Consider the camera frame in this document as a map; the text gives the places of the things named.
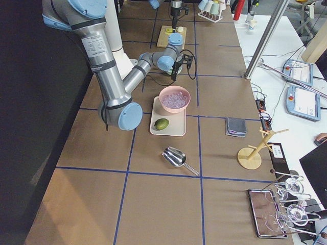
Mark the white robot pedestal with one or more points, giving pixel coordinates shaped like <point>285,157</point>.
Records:
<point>113,35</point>

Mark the aluminium frame post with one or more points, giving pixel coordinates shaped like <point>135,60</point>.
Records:
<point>269,30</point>

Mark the green lime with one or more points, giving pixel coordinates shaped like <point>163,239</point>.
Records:
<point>161,124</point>

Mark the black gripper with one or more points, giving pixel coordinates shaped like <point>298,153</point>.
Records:
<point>176,67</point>
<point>174,12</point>

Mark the beige serving tray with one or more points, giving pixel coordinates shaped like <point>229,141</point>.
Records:
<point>177,121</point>

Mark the black glass tray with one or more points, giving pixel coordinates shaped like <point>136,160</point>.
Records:
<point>264,210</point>

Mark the red bottle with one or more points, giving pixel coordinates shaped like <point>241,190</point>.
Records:
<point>238,10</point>

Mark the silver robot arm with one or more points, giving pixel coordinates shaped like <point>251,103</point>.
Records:
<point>156,3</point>
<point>96,23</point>

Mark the near teach pendant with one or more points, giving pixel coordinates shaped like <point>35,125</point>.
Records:
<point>303,103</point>

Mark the pink bowl of ice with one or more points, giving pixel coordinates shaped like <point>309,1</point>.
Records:
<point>174,99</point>

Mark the teach pendant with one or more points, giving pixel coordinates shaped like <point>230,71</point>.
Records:
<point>299,70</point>
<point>303,103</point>

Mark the metal ice scoop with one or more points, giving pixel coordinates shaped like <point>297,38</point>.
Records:
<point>177,158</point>

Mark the paper cup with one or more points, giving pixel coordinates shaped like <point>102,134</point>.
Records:
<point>252,25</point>

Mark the cup rack with cups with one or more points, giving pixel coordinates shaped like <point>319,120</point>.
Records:
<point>211,10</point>

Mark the wooden mug tree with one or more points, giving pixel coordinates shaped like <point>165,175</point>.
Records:
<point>249,157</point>

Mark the far teach pendant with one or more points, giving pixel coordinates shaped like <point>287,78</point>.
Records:
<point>299,70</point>

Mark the folded grey cloth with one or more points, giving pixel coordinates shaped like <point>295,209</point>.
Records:
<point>235,127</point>

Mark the mint green bowl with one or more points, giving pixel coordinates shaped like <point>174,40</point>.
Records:
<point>169,72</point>

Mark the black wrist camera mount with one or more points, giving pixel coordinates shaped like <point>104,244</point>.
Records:
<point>186,60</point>

